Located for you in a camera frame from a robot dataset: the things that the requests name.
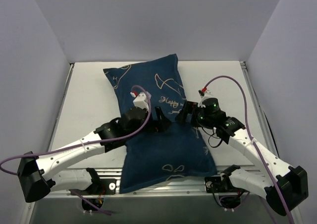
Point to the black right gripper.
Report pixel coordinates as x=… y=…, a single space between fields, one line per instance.
x=189 y=112

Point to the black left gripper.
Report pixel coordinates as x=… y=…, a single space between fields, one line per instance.
x=155 y=122

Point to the blue embroidered pillowcase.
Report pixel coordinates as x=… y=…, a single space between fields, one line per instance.
x=166 y=150

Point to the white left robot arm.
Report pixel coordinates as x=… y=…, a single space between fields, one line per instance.
x=41 y=174

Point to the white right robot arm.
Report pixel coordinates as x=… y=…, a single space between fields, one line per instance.
x=283 y=186

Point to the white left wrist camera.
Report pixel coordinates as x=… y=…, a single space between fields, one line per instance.
x=141 y=100

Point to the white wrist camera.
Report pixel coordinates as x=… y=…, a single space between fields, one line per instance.
x=141 y=100
x=204 y=94

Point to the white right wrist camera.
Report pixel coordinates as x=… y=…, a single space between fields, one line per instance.
x=204 y=94

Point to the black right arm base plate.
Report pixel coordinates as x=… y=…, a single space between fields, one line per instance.
x=214 y=184

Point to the aluminium front rail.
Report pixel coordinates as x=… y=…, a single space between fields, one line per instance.
x=173 y=186

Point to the aluminium rail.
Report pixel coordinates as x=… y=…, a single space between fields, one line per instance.
x=262 y=119
x=61 y=105
x=173 y=186

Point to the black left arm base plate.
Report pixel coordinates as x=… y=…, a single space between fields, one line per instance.
x=104 y=184

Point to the aluminium right side rail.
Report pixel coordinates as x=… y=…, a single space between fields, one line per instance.
x=262 y=119

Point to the aluminium left side rail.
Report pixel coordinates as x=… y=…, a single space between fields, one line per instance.
x=61 y=105

